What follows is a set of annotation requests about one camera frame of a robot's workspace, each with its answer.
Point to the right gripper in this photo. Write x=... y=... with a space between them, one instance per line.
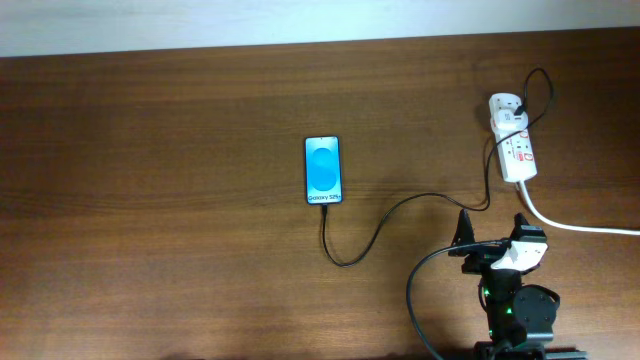
x=484 y=257

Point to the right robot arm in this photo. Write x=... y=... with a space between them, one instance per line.
x=520 y=317

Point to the white USB charger plug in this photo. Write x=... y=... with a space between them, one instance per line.
x=506 y=121

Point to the blue Samsung Galaxy smartphone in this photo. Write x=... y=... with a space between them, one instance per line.
x=323 y=170

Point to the white power strip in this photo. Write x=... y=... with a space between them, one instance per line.
x=515 y=151

